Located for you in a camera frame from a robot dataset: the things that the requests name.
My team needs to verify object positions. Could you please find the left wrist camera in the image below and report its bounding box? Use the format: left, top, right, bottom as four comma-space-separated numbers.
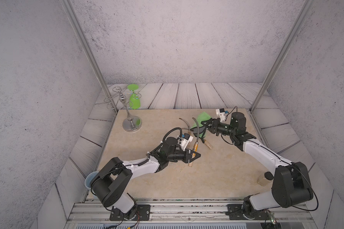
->
179, 133, 194, 151

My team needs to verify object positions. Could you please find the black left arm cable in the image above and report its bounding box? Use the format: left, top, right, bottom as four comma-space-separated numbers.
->
161, 127, 183, 144

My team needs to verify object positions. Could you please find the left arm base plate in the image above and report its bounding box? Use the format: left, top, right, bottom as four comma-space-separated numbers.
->
110, 204, 151, 221

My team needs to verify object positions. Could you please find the aluminium frame post right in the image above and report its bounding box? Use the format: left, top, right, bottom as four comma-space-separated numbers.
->
249, 0, 315, 113

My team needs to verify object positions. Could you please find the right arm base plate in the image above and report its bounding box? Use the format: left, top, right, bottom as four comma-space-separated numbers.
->
225, 204, 269, 220

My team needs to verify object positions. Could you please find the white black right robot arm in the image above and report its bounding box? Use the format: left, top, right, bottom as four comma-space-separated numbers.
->
201, 112, 318, 216

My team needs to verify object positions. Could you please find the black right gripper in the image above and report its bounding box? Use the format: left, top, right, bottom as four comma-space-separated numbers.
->
201, 119, 237, 138

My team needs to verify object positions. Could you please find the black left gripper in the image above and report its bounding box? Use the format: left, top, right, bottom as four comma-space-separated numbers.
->
166, 148, 201, 164

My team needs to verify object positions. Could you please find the chrome glass rack stand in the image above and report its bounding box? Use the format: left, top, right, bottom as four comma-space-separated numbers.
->
112, 86, 142, 132

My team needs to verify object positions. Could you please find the light blue mug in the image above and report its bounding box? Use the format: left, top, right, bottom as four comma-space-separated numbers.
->
84, 171, 98, 190

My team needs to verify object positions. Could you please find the aluminium frame post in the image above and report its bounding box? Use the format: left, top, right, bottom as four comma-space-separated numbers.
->
60, 0, 118, 114
249, 0, 315, 113

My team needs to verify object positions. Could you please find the sickle with wooden handle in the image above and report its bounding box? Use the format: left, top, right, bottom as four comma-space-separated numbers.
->
179, 118, 191, 135

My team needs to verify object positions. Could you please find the green fluffy rag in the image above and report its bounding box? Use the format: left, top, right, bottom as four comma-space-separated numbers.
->
190, 112, 212, 138

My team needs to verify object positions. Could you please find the small glass jar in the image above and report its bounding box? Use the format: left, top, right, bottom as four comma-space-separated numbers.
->
257, 172, 274, 186

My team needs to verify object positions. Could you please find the aluminium frame post left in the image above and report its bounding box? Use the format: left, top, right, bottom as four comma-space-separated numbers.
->
60, 0, 118, 114

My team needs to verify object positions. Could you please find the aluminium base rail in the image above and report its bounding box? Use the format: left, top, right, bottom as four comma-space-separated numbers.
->
65, 198, 316, 229

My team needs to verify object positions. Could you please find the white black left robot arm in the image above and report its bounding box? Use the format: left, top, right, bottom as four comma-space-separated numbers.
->
90, 137, 201, 216

